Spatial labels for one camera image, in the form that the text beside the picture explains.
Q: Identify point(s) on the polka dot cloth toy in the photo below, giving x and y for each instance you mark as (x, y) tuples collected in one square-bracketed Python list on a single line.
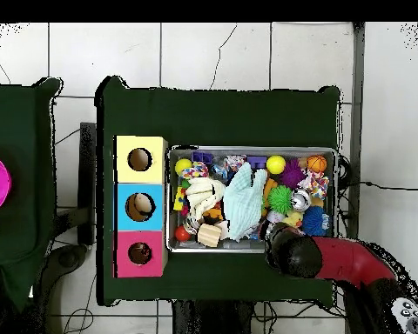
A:
[(315, 184), (195, 171)]

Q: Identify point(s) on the blue spiky puffer toy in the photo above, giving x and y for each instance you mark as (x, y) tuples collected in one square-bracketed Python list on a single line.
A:
[(315, 221)]

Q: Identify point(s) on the yellow plush duck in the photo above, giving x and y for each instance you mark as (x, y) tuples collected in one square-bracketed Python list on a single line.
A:
[(293, 218)]

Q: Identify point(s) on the yellow ball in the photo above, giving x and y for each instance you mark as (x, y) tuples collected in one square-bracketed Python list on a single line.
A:
[(183, 166), (276, 164)]

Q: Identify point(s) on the striped wooden block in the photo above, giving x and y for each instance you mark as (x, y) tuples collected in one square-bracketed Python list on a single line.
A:
[(209, 235)]

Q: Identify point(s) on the green spiky puffer toy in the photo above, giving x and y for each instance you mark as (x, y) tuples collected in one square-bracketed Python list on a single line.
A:
[(280, 199)]

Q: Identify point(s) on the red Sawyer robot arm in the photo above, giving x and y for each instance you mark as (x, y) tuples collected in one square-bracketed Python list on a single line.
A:
[(348, 259)]

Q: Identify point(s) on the mint green cloth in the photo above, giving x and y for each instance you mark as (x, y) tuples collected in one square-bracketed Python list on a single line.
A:
[(245, 205)]

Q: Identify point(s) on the dark green table cloth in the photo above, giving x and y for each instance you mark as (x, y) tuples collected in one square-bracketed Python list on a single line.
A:
[(17, 121), (212, 114)]

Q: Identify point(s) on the clear mesh bin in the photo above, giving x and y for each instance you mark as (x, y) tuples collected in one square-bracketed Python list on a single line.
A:
[(212, 248)]

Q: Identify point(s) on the red ball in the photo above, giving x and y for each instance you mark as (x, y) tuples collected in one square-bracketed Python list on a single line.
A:
[(182, 233)]

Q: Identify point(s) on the orange toy basketball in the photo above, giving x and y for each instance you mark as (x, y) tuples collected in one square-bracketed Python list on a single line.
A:
[(316, 163)]

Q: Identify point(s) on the purple spiky ball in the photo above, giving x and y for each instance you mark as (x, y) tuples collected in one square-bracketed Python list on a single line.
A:
[(292, 173)]

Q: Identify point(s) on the cream cloth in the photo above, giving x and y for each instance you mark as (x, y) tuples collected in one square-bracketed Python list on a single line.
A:
[(202, 196)]

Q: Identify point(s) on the wooden box with three holes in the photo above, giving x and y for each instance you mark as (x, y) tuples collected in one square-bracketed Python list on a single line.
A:
[(156, 215)]

